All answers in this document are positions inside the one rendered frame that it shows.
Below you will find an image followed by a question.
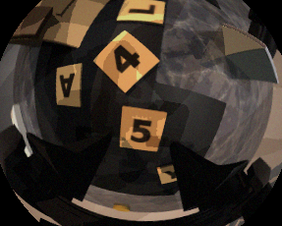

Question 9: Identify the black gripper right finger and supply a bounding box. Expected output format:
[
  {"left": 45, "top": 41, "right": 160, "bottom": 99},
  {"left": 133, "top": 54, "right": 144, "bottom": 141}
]
[{"left": 169, "top": 140, "right": 249, "bottom": 211}]

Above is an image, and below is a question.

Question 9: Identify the yellow flat disc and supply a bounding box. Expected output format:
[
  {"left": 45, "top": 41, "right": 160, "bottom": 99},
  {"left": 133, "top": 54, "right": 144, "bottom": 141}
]
[{"left": 113, "top": 204, "right": 130, "bottom": 212}]

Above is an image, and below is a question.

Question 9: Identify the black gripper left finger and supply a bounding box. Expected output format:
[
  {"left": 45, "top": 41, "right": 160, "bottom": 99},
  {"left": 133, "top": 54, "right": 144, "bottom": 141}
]
[{"left": 27, "top": 132, "right": 112, "bottom": 201}]

